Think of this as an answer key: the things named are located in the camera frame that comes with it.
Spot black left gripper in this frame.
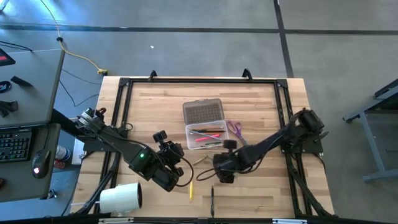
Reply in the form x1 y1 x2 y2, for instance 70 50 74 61
153 130 186 179

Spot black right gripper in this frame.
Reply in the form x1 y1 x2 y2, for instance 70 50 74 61
213 139 241 185

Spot short gold pencil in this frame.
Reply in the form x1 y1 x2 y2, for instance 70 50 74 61
192 155 209 167

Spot purple handled scissors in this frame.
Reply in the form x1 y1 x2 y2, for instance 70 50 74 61
226 120 249 147

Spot clear plastic supply box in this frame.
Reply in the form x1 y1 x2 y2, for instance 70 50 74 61
182 98 230 151

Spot white paper box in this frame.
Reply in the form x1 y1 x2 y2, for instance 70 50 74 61
71 138 86 166

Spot white blue drink can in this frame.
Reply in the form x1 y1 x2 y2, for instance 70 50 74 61
55 145 72 162

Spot black computer mouse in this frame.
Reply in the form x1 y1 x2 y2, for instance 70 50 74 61
31 149 51 179

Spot grey metal table stand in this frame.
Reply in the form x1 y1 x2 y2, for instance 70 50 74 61
343 78 398 183

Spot grey office desk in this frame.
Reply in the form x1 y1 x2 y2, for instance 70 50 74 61
0 49 67 203

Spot black backlit keyboard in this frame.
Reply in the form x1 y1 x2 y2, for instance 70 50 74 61
0 129 33 164

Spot black flat strip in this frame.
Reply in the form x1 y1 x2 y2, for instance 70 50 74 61
9 75 34 89

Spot black round object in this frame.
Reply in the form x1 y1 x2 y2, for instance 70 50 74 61
0 80 13 95

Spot black metal table frame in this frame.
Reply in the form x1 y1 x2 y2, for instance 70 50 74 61
74 77 335 218

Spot silver metal bracket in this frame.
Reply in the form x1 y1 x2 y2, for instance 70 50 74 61
98 217 135 224
272 218 308 224

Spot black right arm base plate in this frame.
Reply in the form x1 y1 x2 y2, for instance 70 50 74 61
279 129 330 155

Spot yellow floor cable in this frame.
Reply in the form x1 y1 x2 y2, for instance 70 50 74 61
39 0 109 77

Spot black floor cable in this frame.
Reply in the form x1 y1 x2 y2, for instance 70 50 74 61
58 68 102 108

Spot black strap bundle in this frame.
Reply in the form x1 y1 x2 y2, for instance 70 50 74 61
0 100 19 119

